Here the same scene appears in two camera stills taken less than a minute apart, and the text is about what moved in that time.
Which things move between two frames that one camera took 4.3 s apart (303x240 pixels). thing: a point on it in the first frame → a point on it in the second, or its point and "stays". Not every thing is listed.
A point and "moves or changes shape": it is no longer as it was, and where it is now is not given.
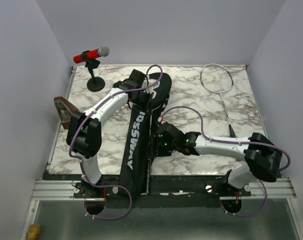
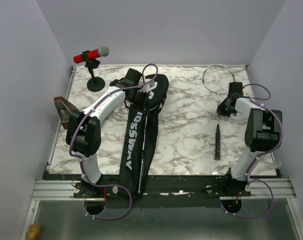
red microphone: (102, 51) stays
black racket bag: (135, 177) moves or changes shape
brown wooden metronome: (64, 110) stays
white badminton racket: (148, 177) → (141, 173)
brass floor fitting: (33, 230) stays
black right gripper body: (164, 147) → (223, 109)
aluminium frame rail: (63, 190) stays
